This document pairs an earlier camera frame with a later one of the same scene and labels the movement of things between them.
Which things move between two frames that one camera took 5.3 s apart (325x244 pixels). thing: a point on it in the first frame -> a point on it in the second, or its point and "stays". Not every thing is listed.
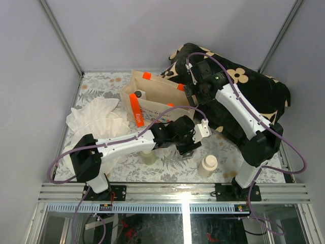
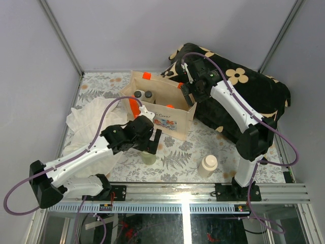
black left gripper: x=191 y=145 -> x=153 y=145
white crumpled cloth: x=100 y=117 stays
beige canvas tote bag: x=145 y=96 stays
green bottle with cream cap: x=149 y=157 stays
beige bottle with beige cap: x=208 y=163 stays
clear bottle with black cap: x=187 y=154 -> x=140 y=95
